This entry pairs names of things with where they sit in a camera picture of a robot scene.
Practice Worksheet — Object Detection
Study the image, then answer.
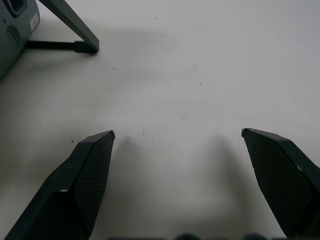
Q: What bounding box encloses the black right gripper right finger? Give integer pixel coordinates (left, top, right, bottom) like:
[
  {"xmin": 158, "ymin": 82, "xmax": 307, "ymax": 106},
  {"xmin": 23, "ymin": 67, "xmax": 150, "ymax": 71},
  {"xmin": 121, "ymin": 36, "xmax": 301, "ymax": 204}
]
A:
[{"xmin": 241, "ymin": 127, "xmax": 320, "ymax": 239}]

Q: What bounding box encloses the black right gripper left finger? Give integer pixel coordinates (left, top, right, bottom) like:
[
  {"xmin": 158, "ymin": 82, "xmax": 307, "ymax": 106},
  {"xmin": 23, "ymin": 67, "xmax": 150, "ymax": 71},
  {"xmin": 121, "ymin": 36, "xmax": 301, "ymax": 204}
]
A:
[{"xmin": 3, "ymin": 130, "xmax": 116, "ymax": 240}]

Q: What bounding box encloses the silver robot body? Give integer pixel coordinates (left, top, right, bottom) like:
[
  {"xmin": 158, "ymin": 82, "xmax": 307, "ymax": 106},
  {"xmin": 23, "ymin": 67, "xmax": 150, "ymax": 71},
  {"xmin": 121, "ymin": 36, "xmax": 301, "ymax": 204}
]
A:
[{"xmin": 0, "ymin": 0, "xmax": 41, "ymax": 83}]

